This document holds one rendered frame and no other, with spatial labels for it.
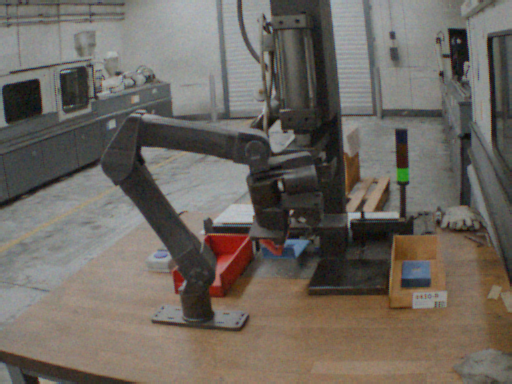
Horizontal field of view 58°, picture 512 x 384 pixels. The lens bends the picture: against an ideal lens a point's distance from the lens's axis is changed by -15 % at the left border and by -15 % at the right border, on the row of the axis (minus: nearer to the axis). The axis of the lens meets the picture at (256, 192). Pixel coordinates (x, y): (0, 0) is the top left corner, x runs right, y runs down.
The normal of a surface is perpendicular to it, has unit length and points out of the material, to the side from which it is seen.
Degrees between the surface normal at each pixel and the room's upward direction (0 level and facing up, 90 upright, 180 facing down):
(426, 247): 90
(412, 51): 90
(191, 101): 90
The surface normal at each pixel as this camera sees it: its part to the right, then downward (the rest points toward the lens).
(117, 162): 0.04, 0.25
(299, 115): -0.25, 0.27
